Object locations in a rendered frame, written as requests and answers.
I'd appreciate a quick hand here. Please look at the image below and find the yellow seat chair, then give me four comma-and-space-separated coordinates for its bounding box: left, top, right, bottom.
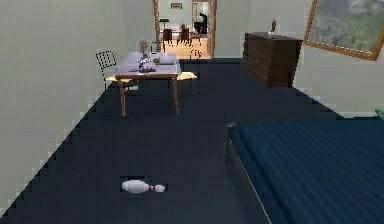
177, 48, 204, 96

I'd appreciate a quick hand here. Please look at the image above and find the wooden table with pale top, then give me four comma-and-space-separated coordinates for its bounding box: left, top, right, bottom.
114, 51, 183, 118

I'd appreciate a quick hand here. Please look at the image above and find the dark red dining chair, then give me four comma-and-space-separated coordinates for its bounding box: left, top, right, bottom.
162, 28, 174, 46
176, 27, 193, 47

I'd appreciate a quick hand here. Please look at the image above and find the glass vase on table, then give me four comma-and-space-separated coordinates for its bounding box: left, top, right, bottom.
139, 39, 150, 58

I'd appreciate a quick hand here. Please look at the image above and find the white bowling pin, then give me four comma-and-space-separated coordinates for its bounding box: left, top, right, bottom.
121, 179, 167, 194

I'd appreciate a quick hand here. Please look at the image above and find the dark brown chest of drawers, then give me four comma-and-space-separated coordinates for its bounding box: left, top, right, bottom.
242, 31, 304, 89

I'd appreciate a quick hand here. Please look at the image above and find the blue striped bed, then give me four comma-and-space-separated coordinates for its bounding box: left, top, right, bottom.
225, 118, 384, 224

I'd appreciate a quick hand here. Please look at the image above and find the wooden framed landscape painting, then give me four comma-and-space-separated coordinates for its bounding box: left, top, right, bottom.
303, 0, 384, 62

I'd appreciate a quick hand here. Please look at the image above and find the black wire mesh chair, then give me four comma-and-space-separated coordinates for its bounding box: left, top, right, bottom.
95, 49, 140, 98

